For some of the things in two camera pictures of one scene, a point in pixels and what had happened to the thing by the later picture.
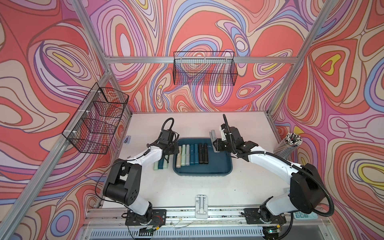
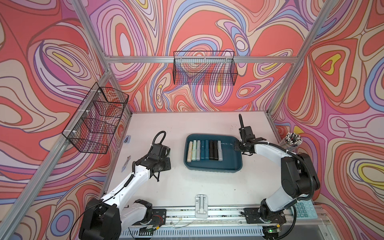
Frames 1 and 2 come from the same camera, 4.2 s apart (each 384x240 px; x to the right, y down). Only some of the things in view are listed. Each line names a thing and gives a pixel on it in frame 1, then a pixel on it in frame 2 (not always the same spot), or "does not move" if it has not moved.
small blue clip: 128,139 does not move
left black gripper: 176,145 to 168,162
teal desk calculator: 302,215 does not move
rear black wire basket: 206,68 does not move
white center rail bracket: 201,206 does not move
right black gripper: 218,147 to 237,142
